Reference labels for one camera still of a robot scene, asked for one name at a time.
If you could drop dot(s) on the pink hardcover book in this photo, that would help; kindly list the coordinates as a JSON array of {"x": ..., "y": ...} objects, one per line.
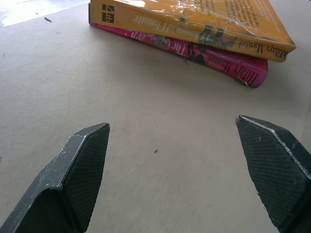
[{"x": 218, "y": 60}]

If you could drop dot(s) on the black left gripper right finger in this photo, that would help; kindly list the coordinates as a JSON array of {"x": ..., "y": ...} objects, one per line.
[{"x": 274, "y": 170}]

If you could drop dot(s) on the yellow hardcover book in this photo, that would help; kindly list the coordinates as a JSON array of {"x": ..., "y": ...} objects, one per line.
[{"x": 189, "y": 21}]

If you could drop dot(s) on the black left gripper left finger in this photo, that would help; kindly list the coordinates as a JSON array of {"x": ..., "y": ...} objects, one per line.
[{"x": 73, "y": 174}]

